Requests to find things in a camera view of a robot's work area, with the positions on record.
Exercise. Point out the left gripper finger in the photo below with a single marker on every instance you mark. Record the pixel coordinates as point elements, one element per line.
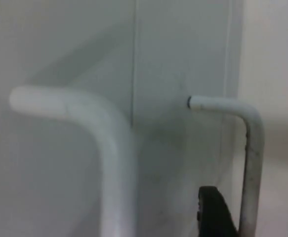
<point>214,214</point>

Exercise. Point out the small grey chest of drawers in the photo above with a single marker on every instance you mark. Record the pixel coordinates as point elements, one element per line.
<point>173,61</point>

